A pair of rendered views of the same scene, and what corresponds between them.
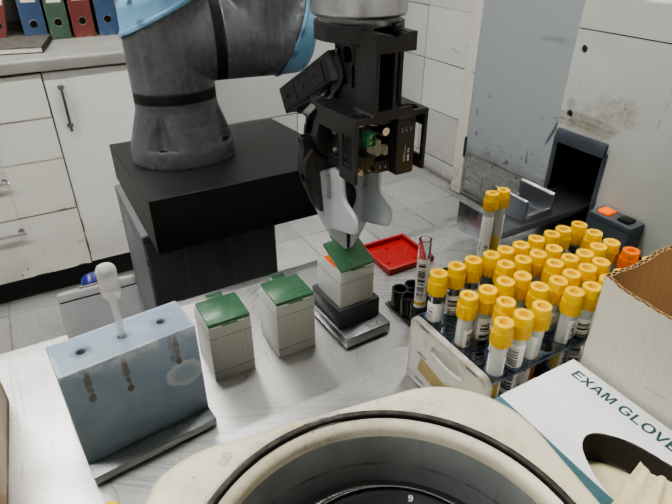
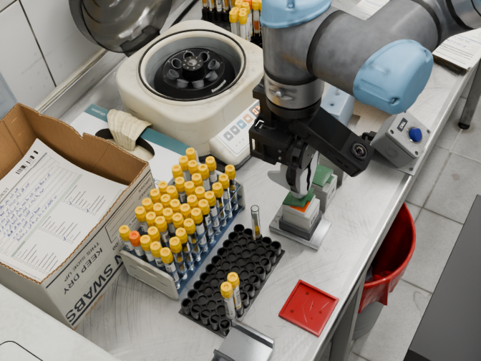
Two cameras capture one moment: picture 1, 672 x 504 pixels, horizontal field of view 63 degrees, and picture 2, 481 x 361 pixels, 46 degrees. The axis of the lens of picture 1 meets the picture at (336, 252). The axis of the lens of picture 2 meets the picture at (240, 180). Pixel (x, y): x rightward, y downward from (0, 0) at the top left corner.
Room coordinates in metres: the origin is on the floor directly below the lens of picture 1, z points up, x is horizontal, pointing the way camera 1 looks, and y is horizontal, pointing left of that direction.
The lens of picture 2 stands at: (0.91, -0.31, 1.68)
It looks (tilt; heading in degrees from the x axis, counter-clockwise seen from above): 52 degrees down; 156
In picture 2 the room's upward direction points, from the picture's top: 6 degrees counter-clockwise
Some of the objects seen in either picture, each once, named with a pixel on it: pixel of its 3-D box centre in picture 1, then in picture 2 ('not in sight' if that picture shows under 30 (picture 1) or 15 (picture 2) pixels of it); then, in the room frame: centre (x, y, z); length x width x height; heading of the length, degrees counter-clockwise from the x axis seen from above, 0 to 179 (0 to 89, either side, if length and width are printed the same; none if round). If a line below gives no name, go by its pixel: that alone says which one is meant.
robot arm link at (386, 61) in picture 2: not in sight; (379, 56); (0.55, 0.03, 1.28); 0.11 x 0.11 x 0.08; 19
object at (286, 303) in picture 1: (286, 313); (318, 187); (0.43, 0.05, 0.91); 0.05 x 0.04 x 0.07; 29
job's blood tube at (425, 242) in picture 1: (421, 281); (255, 226); (0.46, -0.09, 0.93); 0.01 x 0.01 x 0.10
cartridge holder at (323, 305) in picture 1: (345, 304); (300, 222); (0.47, -0.01, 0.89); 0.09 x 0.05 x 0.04; 32
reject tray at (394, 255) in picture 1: (396, 253); (308, 307); (0.60, -0.08, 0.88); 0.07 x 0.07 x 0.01; 29
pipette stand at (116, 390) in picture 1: (134, 384); (336, 113); (0.32, 0.16, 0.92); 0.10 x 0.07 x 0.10; 126
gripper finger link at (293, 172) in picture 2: not in sight; (297, 168); (0.48, -0.03, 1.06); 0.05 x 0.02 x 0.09; 121
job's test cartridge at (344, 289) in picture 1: (345, 283); (300, 212); (0.47, -0.01, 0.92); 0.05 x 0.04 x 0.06; 31
